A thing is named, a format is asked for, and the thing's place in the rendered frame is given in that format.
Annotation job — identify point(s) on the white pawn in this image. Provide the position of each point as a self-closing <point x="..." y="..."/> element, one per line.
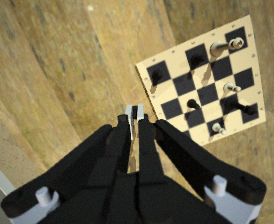
<point x="217" y="127"/>
<point x="228" y="87"/>

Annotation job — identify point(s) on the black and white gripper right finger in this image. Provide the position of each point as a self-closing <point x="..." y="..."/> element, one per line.
<point x="235" y="194"/>

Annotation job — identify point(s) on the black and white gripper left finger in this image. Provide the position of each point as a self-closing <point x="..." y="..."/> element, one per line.
<point x="34" y="200"/>

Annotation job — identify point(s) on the wooden chessboard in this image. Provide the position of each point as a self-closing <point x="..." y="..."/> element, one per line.
<point x="182" y="81"/>

